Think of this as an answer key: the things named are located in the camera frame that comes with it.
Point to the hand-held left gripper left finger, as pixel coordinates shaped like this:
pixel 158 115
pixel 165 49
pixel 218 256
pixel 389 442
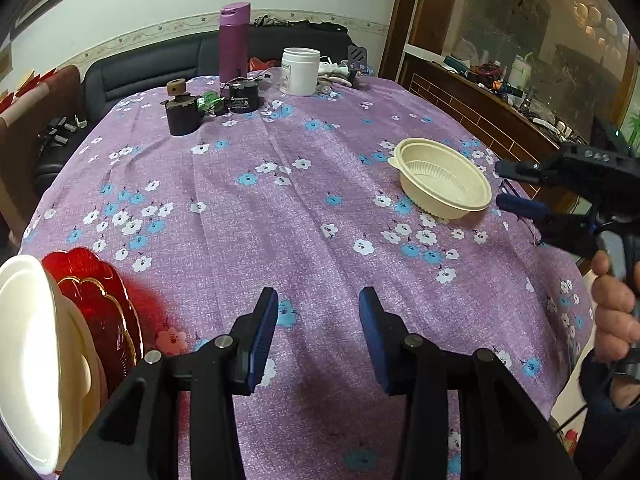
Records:
pixel 265 340

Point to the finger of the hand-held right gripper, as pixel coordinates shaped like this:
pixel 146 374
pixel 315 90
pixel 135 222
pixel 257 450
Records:
pixel 520 170
pixel 522 206

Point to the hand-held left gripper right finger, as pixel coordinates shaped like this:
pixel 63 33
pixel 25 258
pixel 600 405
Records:
pixel 372 340

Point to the cream plastic bowl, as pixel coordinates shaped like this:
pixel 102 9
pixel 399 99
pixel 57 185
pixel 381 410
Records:
pixel 435 175
pixel 97 385

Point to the red gold-rimmed plate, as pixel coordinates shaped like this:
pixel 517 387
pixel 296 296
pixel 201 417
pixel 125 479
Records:
pixel 110 330
pixel 85 262

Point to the white foam bowl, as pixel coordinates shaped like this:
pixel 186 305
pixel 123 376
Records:
pixel 35 360

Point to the person's right forearm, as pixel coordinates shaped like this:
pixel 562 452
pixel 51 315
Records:
pixel 610 435

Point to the person's right hand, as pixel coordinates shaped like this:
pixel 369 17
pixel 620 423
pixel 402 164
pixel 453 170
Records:
pixel 612 305

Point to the shelf clutter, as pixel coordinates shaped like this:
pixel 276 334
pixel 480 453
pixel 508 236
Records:
pixel 500 85

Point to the white plastic jug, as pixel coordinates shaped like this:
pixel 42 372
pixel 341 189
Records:
pixel 520 70

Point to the purple floral tablecloth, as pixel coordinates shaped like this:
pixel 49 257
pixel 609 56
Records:
pixel 310 235

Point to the white flat box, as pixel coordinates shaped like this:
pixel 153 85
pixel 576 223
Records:
pixel 425 54

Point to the wooden glass partition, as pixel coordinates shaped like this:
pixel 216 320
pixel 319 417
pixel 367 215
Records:
pixel 395 35

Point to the black phone stand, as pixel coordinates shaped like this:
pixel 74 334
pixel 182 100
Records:
pixel 359 57

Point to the white cloth gloves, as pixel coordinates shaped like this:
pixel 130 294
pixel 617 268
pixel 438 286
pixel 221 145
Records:
pixel 334 72

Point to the dark jar with cork knob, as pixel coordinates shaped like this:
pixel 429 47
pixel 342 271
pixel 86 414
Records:
pixel 181 115

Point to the white plastic jar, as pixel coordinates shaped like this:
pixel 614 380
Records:
pixel 300 72

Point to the green wrapper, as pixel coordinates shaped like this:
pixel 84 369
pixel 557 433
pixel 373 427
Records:
pixel 212 104

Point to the black round tin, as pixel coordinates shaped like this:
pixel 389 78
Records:
pixel 243 97

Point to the dark clothes pile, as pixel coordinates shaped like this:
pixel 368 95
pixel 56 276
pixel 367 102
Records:
pixel 300 25

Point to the red plastic bag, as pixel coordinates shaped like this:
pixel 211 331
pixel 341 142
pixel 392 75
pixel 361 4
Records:
pixel 261 65

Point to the small black objects pile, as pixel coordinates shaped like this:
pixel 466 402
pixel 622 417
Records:
pixel 62 132

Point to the purple thermos bottle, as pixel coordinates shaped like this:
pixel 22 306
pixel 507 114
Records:
pixel 233 45

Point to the black leather sofa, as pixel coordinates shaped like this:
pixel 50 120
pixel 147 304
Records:
pixel 150 65

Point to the brown wooden chair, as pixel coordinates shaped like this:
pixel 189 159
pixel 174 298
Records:
pixel 40 125

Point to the bamboo wall decal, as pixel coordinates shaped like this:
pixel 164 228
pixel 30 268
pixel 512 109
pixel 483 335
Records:
pixel 634 130

